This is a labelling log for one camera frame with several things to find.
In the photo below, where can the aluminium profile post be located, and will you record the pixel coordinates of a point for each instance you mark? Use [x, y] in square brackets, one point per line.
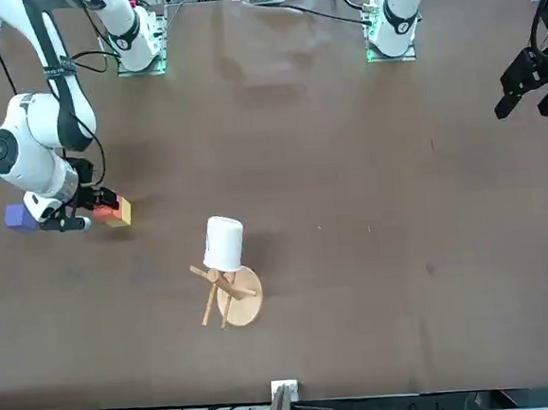
[282, 404]

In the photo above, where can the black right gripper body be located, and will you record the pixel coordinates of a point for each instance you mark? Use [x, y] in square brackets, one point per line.
[84, 182]

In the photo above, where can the wooden mug tree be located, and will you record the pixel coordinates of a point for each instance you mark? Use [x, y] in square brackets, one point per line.
[243, 302]

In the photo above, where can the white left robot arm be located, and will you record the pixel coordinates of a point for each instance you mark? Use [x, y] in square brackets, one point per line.
[398, 10]

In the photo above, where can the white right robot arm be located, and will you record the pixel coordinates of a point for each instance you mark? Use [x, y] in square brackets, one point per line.
[27, 139]

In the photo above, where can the yellow foam cube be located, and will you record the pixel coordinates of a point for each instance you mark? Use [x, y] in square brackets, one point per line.
[125, 212]

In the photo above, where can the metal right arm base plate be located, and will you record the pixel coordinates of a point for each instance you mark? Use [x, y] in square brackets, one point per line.
[142, 72]

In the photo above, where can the purple foam cube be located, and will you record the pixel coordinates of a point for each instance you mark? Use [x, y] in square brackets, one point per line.
[16, 217]

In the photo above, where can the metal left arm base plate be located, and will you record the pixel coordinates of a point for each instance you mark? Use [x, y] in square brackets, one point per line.
[409, 55]

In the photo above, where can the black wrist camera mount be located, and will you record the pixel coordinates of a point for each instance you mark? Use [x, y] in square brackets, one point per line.
[66, 224]

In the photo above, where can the white smiley mug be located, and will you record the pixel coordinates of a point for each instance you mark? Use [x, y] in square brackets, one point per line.
[224, 242]

